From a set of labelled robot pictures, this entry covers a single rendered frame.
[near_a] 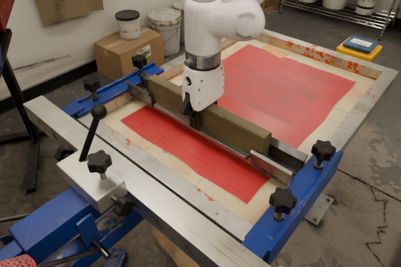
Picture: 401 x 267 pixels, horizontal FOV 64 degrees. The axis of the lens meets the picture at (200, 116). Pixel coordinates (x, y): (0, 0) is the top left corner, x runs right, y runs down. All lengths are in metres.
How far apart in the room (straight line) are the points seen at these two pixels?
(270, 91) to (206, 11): 0.45
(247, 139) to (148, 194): 0.24
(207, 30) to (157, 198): 0.32
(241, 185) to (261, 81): 0.42
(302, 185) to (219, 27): 0.34
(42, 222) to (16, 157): 1.82
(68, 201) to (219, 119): 0.34
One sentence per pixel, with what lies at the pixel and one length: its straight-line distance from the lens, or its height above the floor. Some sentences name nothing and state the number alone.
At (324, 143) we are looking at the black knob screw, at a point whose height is 1.06.
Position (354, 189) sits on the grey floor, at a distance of 2.12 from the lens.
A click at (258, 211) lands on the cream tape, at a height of 0.96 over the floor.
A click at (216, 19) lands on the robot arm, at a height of 1.27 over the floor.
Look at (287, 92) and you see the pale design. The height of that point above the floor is 0.96.
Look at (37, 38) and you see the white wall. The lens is 2.76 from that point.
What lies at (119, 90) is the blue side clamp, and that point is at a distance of 0.92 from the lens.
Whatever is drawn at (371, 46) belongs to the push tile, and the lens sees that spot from 1.35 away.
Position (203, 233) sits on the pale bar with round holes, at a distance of 0.54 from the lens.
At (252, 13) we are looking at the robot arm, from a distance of 0.60.
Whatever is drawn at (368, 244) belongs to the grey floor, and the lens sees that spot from 1.92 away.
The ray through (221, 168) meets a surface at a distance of 0.74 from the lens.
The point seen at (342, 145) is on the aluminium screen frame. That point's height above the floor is 0.99.
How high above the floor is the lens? 1.50
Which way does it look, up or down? 39 degrees down
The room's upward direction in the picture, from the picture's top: straight up
